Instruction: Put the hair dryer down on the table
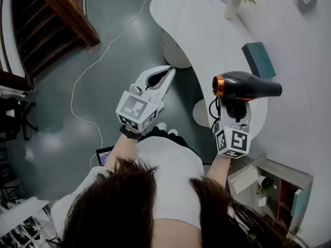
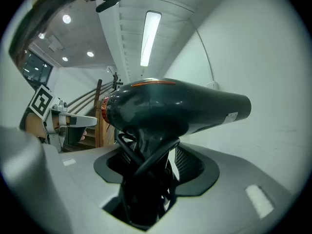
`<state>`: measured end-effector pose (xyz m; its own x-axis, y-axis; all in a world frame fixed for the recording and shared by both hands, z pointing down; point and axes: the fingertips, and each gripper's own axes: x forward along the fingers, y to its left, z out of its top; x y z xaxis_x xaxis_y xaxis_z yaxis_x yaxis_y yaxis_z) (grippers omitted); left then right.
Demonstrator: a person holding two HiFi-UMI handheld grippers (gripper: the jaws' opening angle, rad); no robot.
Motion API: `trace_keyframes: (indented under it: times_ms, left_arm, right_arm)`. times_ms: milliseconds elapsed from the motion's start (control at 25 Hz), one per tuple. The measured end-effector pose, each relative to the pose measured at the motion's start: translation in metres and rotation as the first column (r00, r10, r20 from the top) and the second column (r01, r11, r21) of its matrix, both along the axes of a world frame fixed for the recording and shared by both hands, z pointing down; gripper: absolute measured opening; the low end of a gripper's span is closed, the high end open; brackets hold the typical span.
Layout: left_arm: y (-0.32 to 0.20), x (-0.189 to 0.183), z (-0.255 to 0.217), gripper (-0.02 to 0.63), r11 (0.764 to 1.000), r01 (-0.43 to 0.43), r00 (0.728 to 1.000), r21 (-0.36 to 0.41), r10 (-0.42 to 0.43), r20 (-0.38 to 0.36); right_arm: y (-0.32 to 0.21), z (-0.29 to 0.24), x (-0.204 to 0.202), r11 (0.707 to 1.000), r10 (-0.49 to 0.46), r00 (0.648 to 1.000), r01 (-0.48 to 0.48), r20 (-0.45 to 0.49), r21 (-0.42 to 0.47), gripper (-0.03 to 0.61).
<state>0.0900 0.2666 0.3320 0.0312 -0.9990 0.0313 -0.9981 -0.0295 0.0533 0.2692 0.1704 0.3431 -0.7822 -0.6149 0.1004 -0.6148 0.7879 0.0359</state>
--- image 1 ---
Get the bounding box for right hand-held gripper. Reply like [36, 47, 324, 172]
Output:
[215, 98, 253, 160]

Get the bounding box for white wire rack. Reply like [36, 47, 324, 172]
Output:
[0, 196, 59, 248]

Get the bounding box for person's black skirt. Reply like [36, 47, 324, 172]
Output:
[140, 126, 198, 155]

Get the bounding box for white ribbed vase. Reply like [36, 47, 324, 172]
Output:
[223, 0, 242, 20]

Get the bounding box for white floor cable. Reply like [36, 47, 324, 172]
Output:
[70, 0, 162, 169]

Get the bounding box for black orange hair dryer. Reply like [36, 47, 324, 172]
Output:
[208, 70, 283, 134]

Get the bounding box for white striped steps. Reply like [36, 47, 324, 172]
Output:
[0, 0, 26, 79]

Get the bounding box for person's left forearm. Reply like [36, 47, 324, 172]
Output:
[104, 132, 141, 173]

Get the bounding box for laptop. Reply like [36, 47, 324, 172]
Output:
[96, 146, 115, 167]

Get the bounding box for black wristband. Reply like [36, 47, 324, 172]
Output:
[119, 125, 143, 141]

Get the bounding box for white curved table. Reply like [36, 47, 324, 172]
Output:
[149, 0, 269, 142]

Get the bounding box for dark green bottle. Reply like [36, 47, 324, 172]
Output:
[257, 175, 276, 195]

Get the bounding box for black office chair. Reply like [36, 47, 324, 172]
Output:
[0, 96, 39, 142]

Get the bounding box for grey open cabinet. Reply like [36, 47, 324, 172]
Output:
[227, 154, 314, 240]

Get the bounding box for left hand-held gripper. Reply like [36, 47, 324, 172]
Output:
[115, 65, 177, 133]

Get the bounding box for person's white shirt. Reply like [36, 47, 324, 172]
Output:
[51, 135, 205, 239]

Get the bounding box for white box in cabinet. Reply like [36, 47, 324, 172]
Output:
[229, 165, 260, 195]

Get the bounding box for brown wooden stair railing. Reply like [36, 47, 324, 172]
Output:
[11, 0, 101, 87]

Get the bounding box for person's right forearm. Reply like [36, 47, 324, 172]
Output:
[205, 153, 231, 189]

